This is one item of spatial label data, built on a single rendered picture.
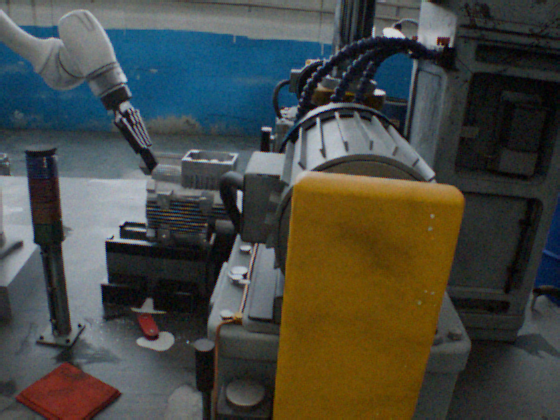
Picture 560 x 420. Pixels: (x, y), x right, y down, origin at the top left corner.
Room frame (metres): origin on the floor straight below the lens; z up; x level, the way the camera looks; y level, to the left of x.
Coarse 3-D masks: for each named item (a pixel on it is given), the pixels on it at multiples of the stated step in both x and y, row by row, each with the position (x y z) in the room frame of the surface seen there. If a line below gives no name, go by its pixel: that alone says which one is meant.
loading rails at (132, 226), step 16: (128, 224) 1.19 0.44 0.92; (144, 224) 1.20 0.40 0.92; (112, 240) 1.07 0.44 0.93; (128, 240) 1.10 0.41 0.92; (144, 240) 1.16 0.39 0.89; (160, 240) 1.16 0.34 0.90; (112, 256) 1.06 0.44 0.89; (128, 256) 1.06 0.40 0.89; (144, 256) 1.06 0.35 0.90; (160, 256) 1.06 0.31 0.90; (176, 256) 1.06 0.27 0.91; (192, 256) 1.06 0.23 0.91; (128, 272) 1.06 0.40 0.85; (144, 272) 1.06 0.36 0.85; (160, 272) 1.06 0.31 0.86; (176, 272) 1.06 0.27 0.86; (192, 272) 1.06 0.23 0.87; (208, 272) 1.06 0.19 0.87
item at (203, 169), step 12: (192, 156) 1.16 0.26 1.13; (204, 156) 1.18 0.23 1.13; (216, 156) 1.18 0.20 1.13; (228, 156) 1.18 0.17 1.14; (192, 168) 1.08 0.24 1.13; (204, 168) 1.08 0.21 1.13; (216, 168) 1.08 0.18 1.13; (228, 168) 1.08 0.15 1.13; (192, 180) 1.08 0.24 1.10; (204, 180) 1.08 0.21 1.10; (216, 180) 1.08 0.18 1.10
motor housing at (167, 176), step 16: (160, 176) 1.10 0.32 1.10; (176, 176) 1.10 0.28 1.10; (176, 192) 1.07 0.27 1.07; (192, 192) 1.07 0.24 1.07; (208, 192) 1.08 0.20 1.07; (144, 208) 1.04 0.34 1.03; (176, 208) 1.05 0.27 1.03; (192, 208) 1.04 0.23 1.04; (224, 208) 1.06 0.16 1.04; (176, 224) 1.04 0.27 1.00; (192, 224) 1.05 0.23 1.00; (176, 240) 1.08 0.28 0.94; (192, 240) 1.08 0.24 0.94
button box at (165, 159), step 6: (156, 156) 1.34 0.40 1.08; (162, 156) 1.34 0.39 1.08; (168, 156) 1.34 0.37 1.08; (174, 156) 1.34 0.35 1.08; (180, 156) 1.35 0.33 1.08; (162, 162) 1.33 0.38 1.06; (168, 162) 1.33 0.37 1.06; (174, 162) 1.33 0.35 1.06; (180, 162) 1.33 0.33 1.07; (144, 168) 1.32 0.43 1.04; (144, 174) 1.37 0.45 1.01; (150, 174) 1.36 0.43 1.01
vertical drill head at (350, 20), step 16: (336, 0) 1.13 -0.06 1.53; (352, 0) 1.09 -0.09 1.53; (368, 0) 1.09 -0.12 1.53; (336, 16) 1.12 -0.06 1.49; (352, 16) 1.09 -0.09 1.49; (368, 16) 1.10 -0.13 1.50; (336, 32) 1.11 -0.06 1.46; (352, 32) 1.09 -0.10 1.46; (368, 32) 1.10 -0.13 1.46; (336, 48) 1.10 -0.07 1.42; (368, 48) 1.10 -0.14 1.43; (352, 64) 1.09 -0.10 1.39; (368, 64) 1.11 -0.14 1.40; (336, 80) 1.08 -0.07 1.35; (320, 96) 1.07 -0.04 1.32; (352, 96) 1.04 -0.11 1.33; (368, 96) 1.05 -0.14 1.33; (384, 96) 1.09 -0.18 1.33
